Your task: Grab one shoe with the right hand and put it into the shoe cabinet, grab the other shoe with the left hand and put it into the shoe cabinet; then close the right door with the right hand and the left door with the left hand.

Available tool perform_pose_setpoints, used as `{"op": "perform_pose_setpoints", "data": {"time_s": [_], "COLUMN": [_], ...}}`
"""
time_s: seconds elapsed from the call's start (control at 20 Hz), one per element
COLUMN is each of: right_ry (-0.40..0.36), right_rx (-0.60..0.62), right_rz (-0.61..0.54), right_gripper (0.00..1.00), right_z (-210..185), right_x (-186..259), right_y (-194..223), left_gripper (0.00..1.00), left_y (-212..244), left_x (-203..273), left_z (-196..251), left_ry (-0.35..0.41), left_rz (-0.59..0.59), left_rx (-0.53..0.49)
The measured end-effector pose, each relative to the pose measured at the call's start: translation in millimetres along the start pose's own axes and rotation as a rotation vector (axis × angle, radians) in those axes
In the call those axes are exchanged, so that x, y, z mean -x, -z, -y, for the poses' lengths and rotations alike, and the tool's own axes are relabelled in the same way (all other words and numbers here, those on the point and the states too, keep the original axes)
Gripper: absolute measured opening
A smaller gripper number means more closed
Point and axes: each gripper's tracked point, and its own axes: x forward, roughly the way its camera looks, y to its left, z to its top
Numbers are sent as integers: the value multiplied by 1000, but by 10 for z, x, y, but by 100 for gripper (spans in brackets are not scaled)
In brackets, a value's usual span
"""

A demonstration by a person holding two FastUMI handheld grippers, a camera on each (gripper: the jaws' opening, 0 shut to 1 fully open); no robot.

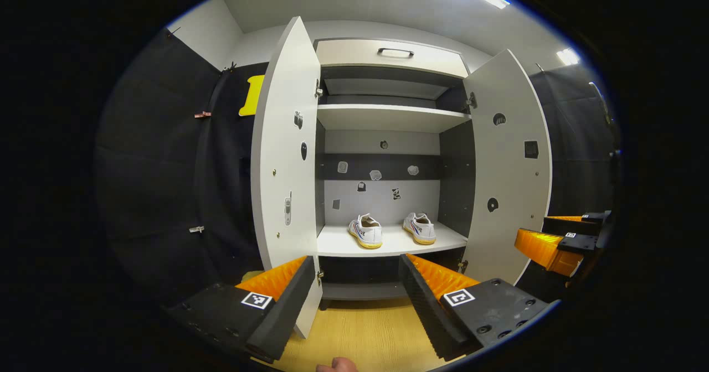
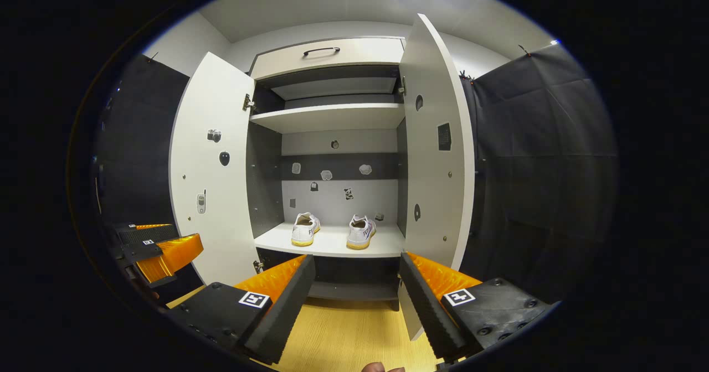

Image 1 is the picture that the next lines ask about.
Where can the black backdrop cloth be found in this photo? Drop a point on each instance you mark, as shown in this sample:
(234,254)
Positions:
(166,167)

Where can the yellow round object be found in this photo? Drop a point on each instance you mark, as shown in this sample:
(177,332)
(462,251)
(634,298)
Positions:
(252,276)

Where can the pink clip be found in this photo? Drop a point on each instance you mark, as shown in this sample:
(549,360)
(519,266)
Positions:
(202,114)

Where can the white cabinet shelf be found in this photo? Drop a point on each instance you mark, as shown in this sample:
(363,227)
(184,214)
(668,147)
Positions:
(388,118)
(388,244)

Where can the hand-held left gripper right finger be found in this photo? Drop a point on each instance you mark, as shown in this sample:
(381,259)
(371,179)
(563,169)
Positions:
(424,305)

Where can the white canvas shoe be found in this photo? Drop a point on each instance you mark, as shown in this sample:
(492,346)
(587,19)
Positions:
(368,233)
(422,229)

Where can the white cabinet door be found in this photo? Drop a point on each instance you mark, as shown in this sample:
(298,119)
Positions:
(515,167)
(282,139)

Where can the white grey shoe cabinet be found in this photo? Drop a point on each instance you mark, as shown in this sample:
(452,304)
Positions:
(382,200)

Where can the small ceiling light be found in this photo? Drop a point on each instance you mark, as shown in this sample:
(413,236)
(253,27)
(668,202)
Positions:
(568,56)

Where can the beige cabinet drawer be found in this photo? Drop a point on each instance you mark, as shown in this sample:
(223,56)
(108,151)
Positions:
(343,53)

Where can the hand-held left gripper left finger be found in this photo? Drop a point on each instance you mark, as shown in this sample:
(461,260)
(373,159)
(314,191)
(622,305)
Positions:
(285,303)

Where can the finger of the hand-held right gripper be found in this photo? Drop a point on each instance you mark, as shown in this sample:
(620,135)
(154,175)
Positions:
(545,250)
(576,222)

